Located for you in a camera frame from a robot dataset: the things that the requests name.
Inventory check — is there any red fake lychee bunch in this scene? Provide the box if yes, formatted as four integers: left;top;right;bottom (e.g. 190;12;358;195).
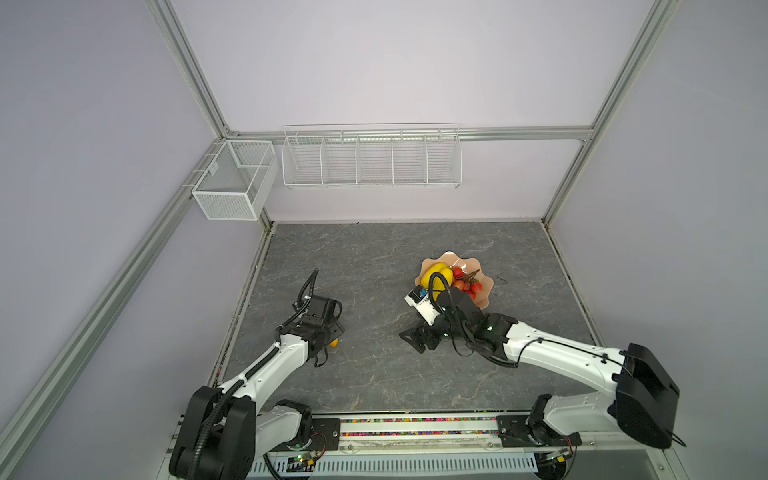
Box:
452;266;483;300

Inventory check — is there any smooth yellow fake mango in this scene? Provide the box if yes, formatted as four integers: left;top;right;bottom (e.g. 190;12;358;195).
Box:
419;262;453;291

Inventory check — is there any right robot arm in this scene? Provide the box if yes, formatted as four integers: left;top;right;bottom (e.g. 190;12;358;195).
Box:
400;287;680;450

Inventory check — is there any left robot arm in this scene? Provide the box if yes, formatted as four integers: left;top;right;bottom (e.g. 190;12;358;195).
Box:
169;295;343;479

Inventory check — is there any pink scalloped fruit bowl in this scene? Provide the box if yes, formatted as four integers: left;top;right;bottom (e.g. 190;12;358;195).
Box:
414;251;494;309

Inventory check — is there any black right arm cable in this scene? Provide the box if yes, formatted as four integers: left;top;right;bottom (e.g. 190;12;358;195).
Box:
427;271;457;313

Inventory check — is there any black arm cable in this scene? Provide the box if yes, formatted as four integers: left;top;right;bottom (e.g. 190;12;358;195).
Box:
191;268;320;475
427;271;457;313

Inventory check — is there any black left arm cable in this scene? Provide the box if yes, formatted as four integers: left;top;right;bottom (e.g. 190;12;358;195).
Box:
191;268;320;475

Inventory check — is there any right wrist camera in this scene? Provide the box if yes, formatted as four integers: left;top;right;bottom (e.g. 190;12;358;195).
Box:
404;285;441;326

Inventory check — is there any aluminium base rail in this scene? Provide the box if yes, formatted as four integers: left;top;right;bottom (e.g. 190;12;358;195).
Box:
161;409;673;480

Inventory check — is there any white mesh wall box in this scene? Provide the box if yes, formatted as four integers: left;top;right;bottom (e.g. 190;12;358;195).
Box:
192;140;279;221

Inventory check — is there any white wire wall basket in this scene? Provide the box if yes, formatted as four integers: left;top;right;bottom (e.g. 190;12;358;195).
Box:
282;123;463;188

